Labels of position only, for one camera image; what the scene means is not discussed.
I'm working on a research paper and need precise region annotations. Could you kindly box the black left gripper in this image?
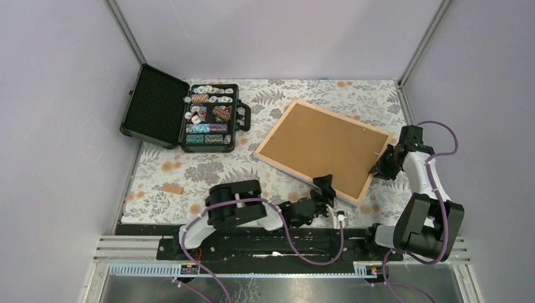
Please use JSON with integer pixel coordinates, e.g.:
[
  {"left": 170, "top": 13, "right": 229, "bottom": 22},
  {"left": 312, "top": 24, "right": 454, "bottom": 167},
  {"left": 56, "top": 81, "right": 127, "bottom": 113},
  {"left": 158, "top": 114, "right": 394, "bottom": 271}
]
[{"left": 309, "top": 175, "right": 335, "bottom": 221}]

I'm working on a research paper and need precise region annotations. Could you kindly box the light wooden picture frame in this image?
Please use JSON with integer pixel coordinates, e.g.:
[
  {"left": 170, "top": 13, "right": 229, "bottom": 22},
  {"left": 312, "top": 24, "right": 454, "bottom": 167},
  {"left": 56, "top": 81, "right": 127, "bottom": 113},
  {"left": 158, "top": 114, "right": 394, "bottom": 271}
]
[{"left": 253, "top": 98, "right": 394, "bottom": 206}]

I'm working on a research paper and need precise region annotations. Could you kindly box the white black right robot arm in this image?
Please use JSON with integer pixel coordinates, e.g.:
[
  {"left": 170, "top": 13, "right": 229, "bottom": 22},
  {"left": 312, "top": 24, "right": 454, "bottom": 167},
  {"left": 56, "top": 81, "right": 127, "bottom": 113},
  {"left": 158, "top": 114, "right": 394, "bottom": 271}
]
[{"left": 362, "top": 124, "right": 464, "bottom": 264}]

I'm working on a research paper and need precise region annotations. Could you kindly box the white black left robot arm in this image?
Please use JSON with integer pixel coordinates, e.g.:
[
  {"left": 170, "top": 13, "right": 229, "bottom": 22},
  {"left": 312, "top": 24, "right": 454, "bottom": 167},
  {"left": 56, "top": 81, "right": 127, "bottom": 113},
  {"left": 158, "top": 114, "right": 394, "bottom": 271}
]
[{"left": 171, "top": 174, "right": 345, "bottom": 259}]

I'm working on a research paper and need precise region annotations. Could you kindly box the small brown wooden block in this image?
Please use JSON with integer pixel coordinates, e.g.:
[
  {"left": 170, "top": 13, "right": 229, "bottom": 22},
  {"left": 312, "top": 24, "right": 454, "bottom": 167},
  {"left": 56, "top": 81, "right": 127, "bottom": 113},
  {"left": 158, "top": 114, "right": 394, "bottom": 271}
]
[{"left": 162, "top": 184, "right": 184, "bottom": 195}]

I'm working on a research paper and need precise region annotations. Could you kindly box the floral patterned table mat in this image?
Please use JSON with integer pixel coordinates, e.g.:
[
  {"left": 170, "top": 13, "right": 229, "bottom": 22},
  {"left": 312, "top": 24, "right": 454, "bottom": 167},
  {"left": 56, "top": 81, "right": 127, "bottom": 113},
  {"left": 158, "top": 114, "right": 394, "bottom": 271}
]
[{"left": 120, "top": 80, "right": 406, "bottom": 225}]

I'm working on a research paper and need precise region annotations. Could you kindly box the black poker chip case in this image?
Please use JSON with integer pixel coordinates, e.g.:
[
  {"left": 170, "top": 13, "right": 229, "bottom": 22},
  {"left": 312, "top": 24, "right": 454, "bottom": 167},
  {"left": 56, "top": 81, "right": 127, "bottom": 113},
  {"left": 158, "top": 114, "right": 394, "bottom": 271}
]
[{"left": 119, "top": 64, "right": 251, "bottom": 153}]

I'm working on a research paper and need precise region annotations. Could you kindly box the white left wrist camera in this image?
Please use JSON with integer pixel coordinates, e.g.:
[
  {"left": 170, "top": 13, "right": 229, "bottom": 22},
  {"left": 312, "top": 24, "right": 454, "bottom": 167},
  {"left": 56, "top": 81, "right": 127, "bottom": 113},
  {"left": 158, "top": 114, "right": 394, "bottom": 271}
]
[{"left": 327, "top": 206, "right": 348, "bottom": 230}]

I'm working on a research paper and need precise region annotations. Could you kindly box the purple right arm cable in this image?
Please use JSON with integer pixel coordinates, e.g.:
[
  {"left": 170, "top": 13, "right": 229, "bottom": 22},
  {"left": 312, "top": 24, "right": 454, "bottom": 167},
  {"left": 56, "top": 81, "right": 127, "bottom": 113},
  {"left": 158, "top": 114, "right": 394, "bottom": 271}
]
[{"left": 367, "top": 121, "right": 459, "bottom": 303}]

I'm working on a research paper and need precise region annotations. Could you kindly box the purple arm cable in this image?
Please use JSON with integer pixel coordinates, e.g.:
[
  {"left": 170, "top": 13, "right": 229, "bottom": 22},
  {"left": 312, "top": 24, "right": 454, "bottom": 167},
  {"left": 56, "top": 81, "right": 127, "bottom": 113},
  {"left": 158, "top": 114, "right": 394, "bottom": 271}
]
[
  {"left": 171, "top": 197, "right": 346, "bottom": 303},
  {"left": 367, "top": 121, "right": 459, "bottom": 303}
]

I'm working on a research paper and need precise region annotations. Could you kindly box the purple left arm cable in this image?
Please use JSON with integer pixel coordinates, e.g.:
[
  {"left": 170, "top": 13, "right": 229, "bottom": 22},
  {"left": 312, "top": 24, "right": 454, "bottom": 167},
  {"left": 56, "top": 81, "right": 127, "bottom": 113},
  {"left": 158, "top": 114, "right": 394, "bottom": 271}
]
[{"left": 171, "top": 197, "right": 346, "bottom": 303}]

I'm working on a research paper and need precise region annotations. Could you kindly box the right corner aluminium post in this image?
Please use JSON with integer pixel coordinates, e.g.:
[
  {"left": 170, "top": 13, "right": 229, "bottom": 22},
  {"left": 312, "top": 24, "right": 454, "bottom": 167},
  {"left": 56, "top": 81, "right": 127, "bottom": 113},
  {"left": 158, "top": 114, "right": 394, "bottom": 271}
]
[{"left": 398, "top": 0, "right": 453, "bottom": 90}]

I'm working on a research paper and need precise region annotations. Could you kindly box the corner aluminium post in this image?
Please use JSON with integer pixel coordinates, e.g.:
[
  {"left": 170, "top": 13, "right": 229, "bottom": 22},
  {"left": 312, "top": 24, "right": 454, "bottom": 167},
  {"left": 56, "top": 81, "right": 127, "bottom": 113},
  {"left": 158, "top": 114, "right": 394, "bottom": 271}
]
[
  {"left": 398, "top": 0, "right": 453, "bottom": 90},
  {"left": 104, "top": 0, "right": 147, "bottom": 64}
]

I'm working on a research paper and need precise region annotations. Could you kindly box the aluminium rail front structure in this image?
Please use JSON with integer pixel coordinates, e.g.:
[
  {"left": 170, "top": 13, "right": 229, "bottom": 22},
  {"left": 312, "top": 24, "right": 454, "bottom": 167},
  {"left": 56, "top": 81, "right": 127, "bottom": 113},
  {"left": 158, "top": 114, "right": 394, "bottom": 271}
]
[{"left": 83, "top": 235, "right": 483, "bottom": 302}]

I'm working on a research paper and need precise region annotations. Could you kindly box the left corner aluminium post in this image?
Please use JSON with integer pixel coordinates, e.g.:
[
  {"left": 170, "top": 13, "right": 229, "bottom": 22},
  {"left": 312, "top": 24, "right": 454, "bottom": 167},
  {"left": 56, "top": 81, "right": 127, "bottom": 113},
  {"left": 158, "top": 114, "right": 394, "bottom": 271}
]
[{"left": 104, "top": 0, "right": 147, "bottom": 64}]

